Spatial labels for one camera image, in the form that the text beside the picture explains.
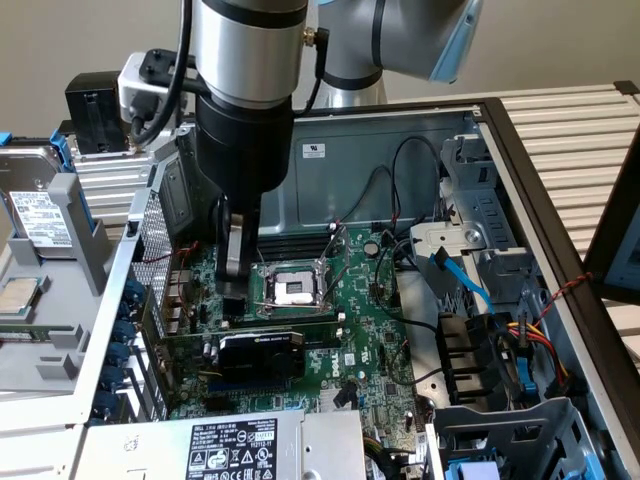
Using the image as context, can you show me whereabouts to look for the yellow red power wires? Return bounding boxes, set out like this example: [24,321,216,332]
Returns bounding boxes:
[492,309,576,400]

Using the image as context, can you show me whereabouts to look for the blue card retention clip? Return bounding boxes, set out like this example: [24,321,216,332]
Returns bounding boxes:
[102,367,126,394]
[113,317,139,346]
[122,278,146,309]
[94,392,121,421]
[108,342,132,369]

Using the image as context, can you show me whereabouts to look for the silver hard disk white label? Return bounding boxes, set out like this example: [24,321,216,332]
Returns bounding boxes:
[0,144,77,262]

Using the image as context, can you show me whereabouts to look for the dark framed monitor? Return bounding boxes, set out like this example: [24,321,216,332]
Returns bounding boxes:
[582,144,640,302]

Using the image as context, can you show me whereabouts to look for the black RAM slot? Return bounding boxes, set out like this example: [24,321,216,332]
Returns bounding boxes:
[221,312,347,332]

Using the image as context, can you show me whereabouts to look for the silver socket cover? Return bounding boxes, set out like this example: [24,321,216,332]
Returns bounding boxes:
[318,224,351,281]

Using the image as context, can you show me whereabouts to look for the green GPU with black fan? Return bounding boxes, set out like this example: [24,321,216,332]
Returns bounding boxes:
[141,285,308,396]

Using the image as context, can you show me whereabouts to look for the blue disk caddy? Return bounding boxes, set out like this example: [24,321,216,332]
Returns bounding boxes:
[0,128,77,175]

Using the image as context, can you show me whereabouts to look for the blue SATA wire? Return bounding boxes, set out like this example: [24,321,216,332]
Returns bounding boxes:
[428,246,497,317]

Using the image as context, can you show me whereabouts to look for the grey drive cage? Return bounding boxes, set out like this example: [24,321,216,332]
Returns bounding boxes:
[429,397,607,480]

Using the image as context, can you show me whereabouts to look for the silver CPU chip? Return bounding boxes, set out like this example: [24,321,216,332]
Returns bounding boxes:
[0,276,42,317]

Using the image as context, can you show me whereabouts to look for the black gripper cable brass plug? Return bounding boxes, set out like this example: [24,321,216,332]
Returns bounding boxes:
[291,26,332,120]

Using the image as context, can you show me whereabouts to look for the black CPU cooler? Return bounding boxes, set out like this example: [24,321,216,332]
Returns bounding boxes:
[64,70,137,161]

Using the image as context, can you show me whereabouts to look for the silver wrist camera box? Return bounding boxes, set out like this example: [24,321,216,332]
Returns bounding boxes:
[118,48,200,147]

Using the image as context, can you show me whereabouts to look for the red black twisted wire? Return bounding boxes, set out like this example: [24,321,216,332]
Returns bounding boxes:
[537,272,595,321]

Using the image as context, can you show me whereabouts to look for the CPU socket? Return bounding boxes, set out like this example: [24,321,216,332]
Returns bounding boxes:
[249,259,336,320]

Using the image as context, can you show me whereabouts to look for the silver power supply with label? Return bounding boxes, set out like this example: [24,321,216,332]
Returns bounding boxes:
[74,409,369,480]

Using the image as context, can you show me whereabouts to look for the grey disk bay cage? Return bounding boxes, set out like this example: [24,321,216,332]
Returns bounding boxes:
[439,132,550,322]

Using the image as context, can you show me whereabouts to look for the silver disk bay bracket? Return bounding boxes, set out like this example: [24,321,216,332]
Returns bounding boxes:
[409,222,487,261]

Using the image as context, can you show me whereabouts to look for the black fan shroud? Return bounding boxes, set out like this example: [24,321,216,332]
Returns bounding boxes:
[435,312,502,407]

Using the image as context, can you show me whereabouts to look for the black looped case wire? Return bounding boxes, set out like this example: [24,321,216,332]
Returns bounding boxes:
[391,136,445,232]

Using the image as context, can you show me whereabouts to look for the grey parts rack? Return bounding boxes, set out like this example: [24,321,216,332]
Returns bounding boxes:
[0,172,127,400]

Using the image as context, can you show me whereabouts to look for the black camera cable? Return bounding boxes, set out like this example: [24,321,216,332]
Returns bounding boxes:
[129,0,200,147]

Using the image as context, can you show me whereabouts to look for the blue expansion slot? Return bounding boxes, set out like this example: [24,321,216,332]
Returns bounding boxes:
[207,377,292,395]

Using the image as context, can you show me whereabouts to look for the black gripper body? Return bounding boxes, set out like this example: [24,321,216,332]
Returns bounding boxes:
[194,92,295,212]

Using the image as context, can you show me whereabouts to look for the green Dell motherboard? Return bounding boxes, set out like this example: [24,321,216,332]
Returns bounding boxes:
[167,227,426,451]

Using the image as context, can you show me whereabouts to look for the open grey PC case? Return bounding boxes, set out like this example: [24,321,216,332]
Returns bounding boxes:
[74,97,640,480]

